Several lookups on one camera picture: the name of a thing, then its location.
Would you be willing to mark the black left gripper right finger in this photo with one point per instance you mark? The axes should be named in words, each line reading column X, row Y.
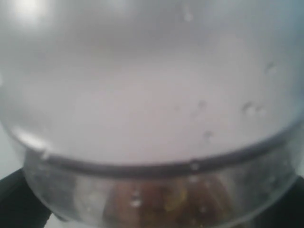
column 283, row 212

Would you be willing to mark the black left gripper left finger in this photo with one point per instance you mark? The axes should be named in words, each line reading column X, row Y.
column 19, row 207

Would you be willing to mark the clear plastic shaker cup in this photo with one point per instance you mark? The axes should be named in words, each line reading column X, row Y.
column 232, row 197

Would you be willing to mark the clear domed shaker lid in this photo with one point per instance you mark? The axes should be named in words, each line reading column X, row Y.
column 150, row 82

